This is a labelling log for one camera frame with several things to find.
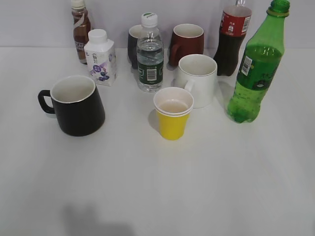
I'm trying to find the brown coffee drink bottle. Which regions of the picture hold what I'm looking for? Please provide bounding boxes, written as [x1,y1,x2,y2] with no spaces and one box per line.
[71,0,93,64]

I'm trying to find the cola bottle with red label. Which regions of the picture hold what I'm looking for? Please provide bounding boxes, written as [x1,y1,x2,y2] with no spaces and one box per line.
[214,0,252,76]

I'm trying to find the dark grey mug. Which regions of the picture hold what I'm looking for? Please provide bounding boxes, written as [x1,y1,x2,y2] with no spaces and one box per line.
[127,25,142,69]

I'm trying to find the white ceramic mug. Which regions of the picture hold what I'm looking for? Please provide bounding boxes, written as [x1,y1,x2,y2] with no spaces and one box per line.
[173,54,217,109]

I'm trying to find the green plastic soda bottle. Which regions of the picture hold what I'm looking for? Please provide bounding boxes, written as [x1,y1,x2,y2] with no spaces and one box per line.
[227,0,290,123]

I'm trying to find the dark red ceramic mug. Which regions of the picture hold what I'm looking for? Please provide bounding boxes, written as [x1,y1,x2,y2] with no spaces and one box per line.
[168,24,204,67]

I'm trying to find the clear water bottle green label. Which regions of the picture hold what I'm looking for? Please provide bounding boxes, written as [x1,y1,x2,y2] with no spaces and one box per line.
[137,12,164,92]

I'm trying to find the black mug with white interior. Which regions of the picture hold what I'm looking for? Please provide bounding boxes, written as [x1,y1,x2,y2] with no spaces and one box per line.
[37,75,106,136]

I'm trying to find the yellow paper cup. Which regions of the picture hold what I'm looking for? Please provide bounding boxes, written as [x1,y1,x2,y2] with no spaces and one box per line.
[153,87,194,140]

